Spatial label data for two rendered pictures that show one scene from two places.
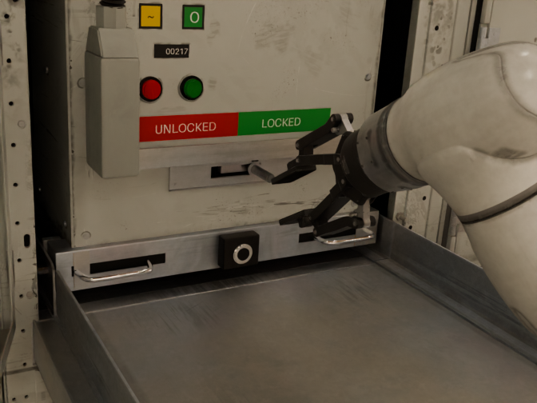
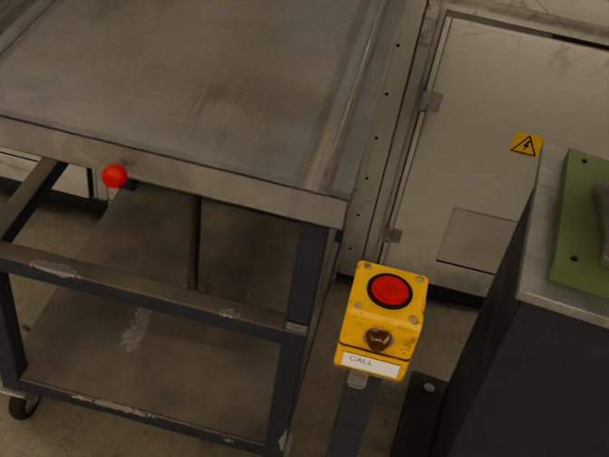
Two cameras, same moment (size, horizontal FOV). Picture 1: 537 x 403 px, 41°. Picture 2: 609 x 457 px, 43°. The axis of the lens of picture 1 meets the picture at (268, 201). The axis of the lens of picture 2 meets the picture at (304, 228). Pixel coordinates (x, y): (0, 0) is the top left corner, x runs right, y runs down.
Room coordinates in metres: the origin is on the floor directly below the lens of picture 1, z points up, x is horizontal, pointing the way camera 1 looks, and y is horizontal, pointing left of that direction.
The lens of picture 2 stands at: (-0.09, -0.98, 1.51)
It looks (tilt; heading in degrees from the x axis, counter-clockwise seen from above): 43 degrees down; 36
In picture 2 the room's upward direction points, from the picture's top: 10 degrees clockwise
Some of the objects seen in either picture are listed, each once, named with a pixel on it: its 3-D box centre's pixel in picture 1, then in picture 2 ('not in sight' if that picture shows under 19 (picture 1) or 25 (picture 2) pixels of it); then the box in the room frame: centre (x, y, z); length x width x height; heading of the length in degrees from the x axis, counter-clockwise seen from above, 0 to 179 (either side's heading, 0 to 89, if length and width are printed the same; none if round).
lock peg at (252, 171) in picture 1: (260, 167); not in sight; (1.02, 0.01, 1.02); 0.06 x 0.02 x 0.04; 30
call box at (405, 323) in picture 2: not in sight; (381, 321); (0.42, -0.73, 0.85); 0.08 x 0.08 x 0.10; 30
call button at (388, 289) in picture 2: not in sight; (389, 292); (0.42, -0.73, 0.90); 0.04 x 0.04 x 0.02
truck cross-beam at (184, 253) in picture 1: (228, 241); not in sight; (1.04, 0.06, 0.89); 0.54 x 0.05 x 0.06; 120
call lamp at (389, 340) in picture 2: not in sight; (377, 342); (0.38, -0.75, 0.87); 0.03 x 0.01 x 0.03; 120
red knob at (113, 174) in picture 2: not in sight; (117, 171); (0.38, -0.32, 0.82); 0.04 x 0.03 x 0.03; 30
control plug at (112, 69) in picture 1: (111, 100); not in sight; (0.86, 0.20, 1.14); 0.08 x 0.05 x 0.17; 30
